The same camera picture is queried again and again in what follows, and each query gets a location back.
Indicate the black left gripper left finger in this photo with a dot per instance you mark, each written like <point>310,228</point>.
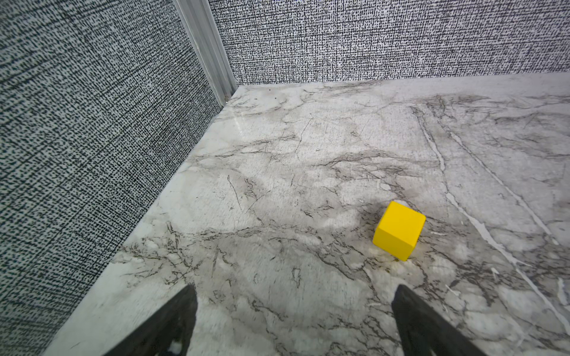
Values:
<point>167,332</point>

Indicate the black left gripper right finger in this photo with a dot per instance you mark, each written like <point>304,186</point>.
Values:
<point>423,331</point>

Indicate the yellow cube block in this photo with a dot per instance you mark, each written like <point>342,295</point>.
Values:
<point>398,230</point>

